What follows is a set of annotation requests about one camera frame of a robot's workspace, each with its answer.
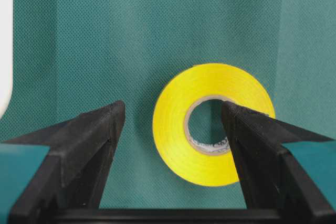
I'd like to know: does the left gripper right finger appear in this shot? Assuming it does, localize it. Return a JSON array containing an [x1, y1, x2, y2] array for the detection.
[[222, 101, 335, 223]]

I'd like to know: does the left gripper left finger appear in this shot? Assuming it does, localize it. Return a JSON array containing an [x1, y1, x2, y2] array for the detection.
[[1, 101, 125, 223]]

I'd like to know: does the yellow tape roll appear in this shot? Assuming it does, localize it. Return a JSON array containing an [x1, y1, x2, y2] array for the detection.
[[152, 63, 276, 187]]

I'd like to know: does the white plastic case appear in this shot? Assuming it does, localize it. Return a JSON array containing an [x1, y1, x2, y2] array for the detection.
[[0, 0, 13, 116]]

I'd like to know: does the green table cloth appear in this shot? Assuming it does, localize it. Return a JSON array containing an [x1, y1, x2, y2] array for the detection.
[[1, 0, 335, 208]]

